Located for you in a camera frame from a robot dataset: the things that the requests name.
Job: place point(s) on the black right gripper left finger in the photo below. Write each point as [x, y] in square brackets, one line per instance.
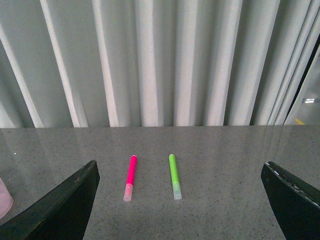
[62, 214]

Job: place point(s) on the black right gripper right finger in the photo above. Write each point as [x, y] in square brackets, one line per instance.
[294, 202]

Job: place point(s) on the pink highlighter pen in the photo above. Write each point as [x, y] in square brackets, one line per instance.
[130, 179]

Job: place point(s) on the pink mesh pen cup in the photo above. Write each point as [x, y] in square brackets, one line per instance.
[6, 200]

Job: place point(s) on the green highlighter pen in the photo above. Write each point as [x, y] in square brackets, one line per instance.
[174, 177]

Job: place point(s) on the white pleated curtain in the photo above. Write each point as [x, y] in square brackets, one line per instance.
[154, 63]

